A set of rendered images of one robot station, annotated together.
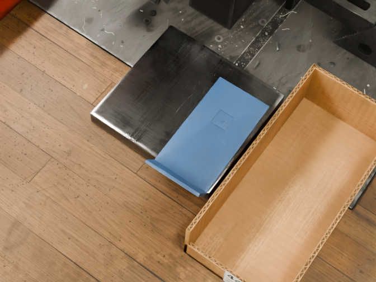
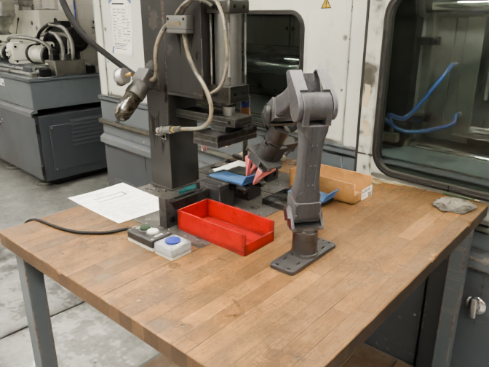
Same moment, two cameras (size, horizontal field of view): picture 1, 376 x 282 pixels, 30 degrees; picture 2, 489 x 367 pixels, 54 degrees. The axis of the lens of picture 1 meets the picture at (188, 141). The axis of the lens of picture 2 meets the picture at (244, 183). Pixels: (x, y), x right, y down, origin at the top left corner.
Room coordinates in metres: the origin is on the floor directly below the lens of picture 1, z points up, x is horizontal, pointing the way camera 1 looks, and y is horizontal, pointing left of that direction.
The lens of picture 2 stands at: (0.33, 1.44, 1.47)
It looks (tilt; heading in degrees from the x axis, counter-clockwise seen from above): 20 degrees down; 280
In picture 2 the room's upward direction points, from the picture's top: straight up
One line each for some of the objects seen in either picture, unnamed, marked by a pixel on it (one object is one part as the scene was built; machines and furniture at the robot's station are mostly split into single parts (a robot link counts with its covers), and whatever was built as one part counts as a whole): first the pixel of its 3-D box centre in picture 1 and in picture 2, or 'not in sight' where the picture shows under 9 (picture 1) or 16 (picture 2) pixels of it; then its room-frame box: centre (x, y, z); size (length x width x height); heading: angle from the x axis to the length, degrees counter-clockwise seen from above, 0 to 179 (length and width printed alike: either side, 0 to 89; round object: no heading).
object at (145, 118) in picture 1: (188, 107); (297, 199); (0.42, 0.00, 0.91); 0.17 x 0.16 x 0.02; 59
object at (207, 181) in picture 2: not in sight; (229, 177); (0.64, 0.02, 0.98); 0.20 x 0.10 x 0.01; 59
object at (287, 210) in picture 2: not in sight; (303, 216); (0.38, 0.36, 1.00); 0.09 x 0.06 x 0.06; 22
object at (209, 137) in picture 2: not in sight; (209, 99); (0.70, 0.00, 1.22); 0.26 x 0.18 x 0.30; 149
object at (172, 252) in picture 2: not in sight; (173, 251); (0.70, 0.40, 0.90); 0.07 x 0.07 x 0.06; 59
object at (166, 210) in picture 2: not in sight; (171, 209); (0.76, 0.23, 0.95); 0.06 x 0.03 x 0.09; 59
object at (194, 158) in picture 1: (209, 133); (312, 190); (0.37, -0.02, 0.93); 0.15 x 0.07 x 0.03; 151
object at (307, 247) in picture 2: not in sight; (304, 242); (0.37, 0.36, 0.94); 0.20 x 0.07 x 0.08; 59
